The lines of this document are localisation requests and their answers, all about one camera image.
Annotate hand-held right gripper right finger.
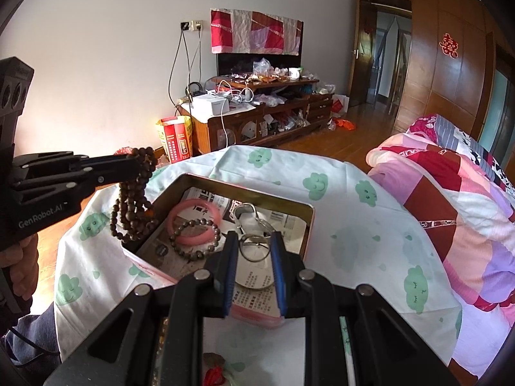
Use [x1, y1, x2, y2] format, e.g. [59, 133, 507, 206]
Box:
[269, 231, 459, 386]

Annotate hanging power cables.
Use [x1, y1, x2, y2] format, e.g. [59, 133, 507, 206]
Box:
[168, 28, 202, 105]

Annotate pink patchwork quilt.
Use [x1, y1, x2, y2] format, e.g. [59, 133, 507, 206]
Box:
[366, 113, 515, 314]

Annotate brown wooden bead string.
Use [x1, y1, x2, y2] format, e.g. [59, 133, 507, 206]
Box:
[110, 147, 158, 244]

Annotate wooden tv cabinet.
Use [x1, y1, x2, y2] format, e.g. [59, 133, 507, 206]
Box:
[177, 78, 334, 157]

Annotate dark blue trousers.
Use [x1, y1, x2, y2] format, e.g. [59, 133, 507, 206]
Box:
[0, 301, 61, 367]

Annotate white box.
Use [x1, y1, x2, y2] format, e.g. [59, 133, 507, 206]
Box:
[192, 93, 230, 115]

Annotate black television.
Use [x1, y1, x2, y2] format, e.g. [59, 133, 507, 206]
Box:
[217, 52, 304, 79]

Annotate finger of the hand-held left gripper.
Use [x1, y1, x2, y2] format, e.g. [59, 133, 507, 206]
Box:
[12, 151, 141, 174]
[12, 168, 141, 202]

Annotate red and pink cloth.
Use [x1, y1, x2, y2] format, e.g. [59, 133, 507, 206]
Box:
[210, 8, 303, 56]

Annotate red and yellow bag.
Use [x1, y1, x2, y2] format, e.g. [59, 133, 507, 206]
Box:
[156, 115, 193, 164]

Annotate silver wristwatch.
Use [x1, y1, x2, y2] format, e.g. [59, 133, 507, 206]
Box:
[232, 203, 278, 264]

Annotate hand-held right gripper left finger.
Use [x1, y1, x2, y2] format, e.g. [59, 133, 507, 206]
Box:
[42, 231, 240, 386]

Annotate printed paper lining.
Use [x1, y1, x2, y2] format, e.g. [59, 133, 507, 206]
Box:
[137, 187, 310, 318]

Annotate wooden wardrobe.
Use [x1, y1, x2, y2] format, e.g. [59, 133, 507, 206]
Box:
[351, 0, 515, 157]

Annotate red tassel charm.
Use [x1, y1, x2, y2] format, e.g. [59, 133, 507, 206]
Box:
[203, 353, 231, 386]

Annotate pink tin box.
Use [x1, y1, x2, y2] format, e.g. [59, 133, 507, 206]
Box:
[121, 173, 315, 328]

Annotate dark bead bracelet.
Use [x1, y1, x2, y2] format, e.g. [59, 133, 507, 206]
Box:
[169, 218, 221, 259]

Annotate pink bangle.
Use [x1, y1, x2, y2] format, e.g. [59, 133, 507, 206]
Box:
[167, 200, 222, 246]

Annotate cloud print tablecloth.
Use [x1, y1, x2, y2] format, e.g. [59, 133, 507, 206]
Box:
[54, 145, 463, 386]

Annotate wooden door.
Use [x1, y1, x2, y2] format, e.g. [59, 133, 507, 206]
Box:
[349, 0, 373, 107]

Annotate person's left hand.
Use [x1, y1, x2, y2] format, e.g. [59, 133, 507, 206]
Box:
[0, 233, 40, 303]

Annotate red paper decoration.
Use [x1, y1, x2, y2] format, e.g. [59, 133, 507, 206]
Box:
[440, 33, 460, 58]

